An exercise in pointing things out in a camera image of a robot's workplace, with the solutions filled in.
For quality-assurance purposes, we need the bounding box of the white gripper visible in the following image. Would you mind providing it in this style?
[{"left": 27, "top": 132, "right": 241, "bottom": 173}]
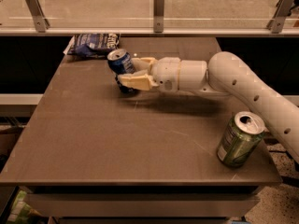
[{"left": 118, "top": 57, "right": 180, "bottom": 92}]

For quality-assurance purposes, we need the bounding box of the blue pepsi can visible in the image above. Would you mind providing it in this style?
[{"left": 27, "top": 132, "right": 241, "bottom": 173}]
[{"left": 107, "top": 49, "right": 135, "bottom": 93}]

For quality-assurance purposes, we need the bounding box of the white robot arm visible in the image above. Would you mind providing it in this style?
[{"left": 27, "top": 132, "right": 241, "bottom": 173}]
[{"left": 119, "top": 51, "right": 299, "bottom": 162}]

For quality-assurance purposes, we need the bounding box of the green soda can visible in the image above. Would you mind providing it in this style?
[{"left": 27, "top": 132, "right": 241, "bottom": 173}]
[{"left": 217, "top": 111, "right": 265, "bottom": 167}]

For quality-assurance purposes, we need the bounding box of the blue chip bag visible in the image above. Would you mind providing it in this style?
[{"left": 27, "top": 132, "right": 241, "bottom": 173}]
[{"left": 64, "top": 33, "right": 121, "bottom": 58}]

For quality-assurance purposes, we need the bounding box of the glass barrier panel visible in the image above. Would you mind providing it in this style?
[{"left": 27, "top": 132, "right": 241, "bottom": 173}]
[{"left": 0, "top": 0, "right": 299, "bottom": 30}]

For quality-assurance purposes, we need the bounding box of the grey table drawer front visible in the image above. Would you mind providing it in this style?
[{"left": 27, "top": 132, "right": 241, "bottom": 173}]
[{"left": 25, "top": 194, "right": 259, "bottom": 217}]

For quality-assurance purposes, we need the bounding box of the middle metal rail bracket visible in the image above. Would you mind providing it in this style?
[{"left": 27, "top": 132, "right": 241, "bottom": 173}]
[{"left": 153, "top": 0, "right": 164, "bottom": 33}]

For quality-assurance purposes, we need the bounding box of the metal rail bracket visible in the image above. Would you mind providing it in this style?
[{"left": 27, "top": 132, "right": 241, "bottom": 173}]
[
  {"left": 266, "top": 0, "right": 294, "bottom": 34},
  {"left": 25, "top": 0, "right": 50, "bottom": 33},
  {"left": 153, "top": 0, "right": 164, "bottom": 33}
]

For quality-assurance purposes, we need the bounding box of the left metal rail bracket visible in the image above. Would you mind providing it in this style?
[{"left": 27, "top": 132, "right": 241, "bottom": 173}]
[{"left": 25, "top": 0, "right": 50, "bottom": 33}]

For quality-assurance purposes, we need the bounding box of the right metal rail bracket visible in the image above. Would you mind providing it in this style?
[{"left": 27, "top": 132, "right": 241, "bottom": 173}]
[{"left": 266, "top": 0, "right": 294, "bottom": 34}]

